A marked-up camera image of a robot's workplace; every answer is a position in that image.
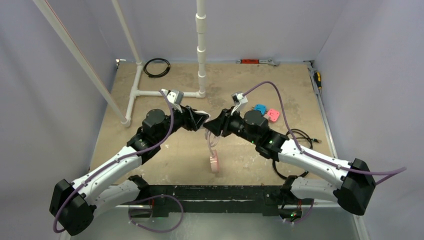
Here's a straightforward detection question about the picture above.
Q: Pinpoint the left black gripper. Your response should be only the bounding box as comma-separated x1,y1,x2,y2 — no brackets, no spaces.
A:
155,103,207,143

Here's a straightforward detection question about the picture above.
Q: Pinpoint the pink power cord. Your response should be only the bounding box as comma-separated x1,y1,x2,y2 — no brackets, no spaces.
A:
204,129,220,157

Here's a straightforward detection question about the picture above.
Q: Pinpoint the blue plug adapter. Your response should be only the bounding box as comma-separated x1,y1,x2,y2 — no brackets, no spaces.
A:
251,104,267,116

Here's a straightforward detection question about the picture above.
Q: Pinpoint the pink plug adapter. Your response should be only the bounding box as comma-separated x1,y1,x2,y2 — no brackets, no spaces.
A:
264,108,281,123

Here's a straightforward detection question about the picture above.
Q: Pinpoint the pink round power strip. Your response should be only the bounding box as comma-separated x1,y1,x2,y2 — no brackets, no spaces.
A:
209,149,220,174

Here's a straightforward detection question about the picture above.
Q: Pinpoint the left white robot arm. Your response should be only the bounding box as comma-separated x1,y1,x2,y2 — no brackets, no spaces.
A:
49,106,210,236

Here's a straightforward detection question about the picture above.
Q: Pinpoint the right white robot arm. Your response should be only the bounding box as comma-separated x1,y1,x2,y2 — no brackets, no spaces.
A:
203,109,376,216

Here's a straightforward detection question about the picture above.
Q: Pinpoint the red adjustable wrench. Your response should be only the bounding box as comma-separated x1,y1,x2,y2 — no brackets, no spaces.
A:
236,58,280,67

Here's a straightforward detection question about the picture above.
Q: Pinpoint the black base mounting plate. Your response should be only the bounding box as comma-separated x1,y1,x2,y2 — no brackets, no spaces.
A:
117,184,314,218

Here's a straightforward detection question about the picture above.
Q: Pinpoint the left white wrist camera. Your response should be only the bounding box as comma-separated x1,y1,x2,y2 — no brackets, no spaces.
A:
161,88,184,113

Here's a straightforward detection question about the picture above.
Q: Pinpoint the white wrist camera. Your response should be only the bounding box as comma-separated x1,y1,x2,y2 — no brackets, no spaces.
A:
230,91,248,115
161,88,184,113

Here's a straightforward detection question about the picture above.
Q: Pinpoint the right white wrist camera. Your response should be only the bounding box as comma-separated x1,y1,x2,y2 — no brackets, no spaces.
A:
230,91,248,115

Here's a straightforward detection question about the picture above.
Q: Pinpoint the black coiled cable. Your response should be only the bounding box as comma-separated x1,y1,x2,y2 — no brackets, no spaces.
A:
143,58,171,79

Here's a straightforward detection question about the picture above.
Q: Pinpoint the white PVC pipe frame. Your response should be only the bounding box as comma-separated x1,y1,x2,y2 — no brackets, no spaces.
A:
34,0,207,127

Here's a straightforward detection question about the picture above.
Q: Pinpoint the aluminium extrusion rail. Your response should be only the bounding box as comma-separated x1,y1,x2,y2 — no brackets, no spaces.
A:
68,184,362,209

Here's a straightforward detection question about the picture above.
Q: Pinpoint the black cable bundle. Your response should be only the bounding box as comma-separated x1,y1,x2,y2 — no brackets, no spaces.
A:
271,128,322,180

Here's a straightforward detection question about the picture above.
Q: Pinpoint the yellow handled screwdriver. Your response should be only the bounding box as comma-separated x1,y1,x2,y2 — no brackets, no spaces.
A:
313,71,322,90

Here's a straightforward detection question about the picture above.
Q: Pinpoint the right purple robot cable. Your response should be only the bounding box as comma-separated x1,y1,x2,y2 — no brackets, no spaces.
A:
243,81,408,225

